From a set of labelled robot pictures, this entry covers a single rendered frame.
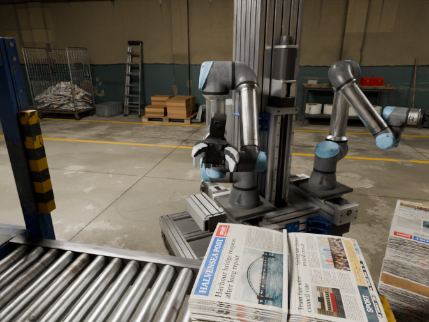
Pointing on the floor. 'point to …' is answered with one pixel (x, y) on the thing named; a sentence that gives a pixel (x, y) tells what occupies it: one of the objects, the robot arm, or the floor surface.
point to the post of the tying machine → (13, 121)
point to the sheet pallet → (171, 108)
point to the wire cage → (62, 90)
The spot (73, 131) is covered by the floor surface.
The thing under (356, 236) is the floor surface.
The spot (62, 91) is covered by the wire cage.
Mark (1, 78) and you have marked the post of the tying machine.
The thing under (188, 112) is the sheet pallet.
